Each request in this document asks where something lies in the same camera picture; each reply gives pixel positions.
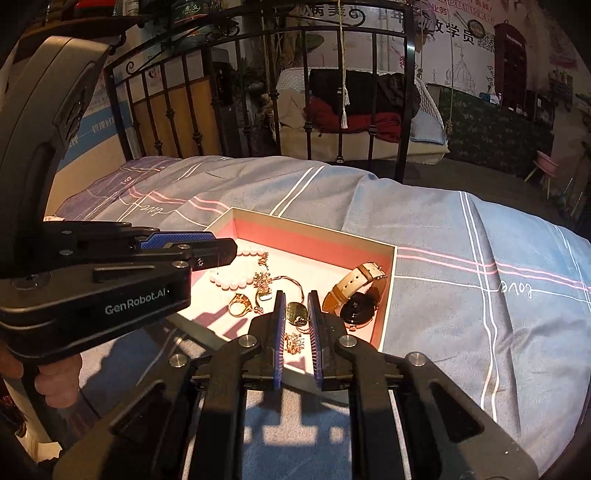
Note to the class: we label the pink small stool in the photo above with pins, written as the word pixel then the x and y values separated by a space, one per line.
pixel 545 164

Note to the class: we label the open pink-lined gift box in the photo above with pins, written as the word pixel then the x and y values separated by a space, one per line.
pixel 304 256

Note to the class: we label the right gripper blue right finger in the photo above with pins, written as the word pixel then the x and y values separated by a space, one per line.
pixel 409 420

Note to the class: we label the red telephone booth cabinet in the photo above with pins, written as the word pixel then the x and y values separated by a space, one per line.
pixel 510 65

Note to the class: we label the blue plaid bed sheet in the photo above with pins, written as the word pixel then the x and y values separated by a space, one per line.
pixel 498 299

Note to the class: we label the black metal bed headboard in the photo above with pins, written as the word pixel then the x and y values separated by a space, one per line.
pixel 209 85

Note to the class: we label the person's left hand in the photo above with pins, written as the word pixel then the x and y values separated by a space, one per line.
pixel 58 382

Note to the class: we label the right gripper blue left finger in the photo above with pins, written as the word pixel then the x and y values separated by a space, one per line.
pixel 192 408

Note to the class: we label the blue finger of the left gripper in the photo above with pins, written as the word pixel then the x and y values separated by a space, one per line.
pixel 161 240
pixel 201 255

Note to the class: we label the hanging wicker swing chair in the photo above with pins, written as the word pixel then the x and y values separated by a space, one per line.
pixel 309 122

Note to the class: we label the watch with tan strap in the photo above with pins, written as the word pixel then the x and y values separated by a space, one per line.
pixel 357 297

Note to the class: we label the green floral sofa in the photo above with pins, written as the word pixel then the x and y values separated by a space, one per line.
pixel 489 135

